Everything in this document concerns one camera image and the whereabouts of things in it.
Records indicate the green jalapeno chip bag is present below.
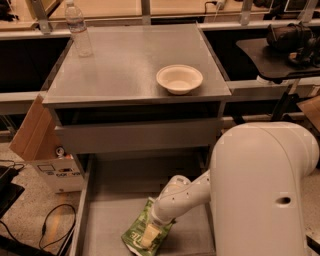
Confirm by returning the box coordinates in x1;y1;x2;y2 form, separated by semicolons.
121;197;175;256

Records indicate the cardboard box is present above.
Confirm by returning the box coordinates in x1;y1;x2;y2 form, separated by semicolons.
9;95;84;193

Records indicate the black headset device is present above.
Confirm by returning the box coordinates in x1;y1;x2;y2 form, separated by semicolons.
266;23;320;68

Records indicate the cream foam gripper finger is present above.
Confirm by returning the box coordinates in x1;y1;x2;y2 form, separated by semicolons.
140;224;162;249

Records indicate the black side table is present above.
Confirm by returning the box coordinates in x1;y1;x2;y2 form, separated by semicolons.
235;37;320;123

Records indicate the grey drawer cabinet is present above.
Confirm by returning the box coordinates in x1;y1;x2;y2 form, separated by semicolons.
42;23;232;168

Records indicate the open grey middle drawer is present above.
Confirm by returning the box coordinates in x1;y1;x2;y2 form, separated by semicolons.
71;155;216;256

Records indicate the clear plastic water bottle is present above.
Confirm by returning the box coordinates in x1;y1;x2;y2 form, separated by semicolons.
65;0;92;57

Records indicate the white paper bowl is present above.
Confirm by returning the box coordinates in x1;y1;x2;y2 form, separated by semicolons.
156;64;203;95

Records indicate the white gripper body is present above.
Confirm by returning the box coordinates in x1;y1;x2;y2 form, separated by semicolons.
149;175;191;226

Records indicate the black cable on floor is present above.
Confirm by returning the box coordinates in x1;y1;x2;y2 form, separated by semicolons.
0;203;77;252

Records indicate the black equipment at left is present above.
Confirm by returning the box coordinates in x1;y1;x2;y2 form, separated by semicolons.
0;160;24;218

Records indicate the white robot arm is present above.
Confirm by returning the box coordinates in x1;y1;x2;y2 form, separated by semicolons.
141;122;319;256

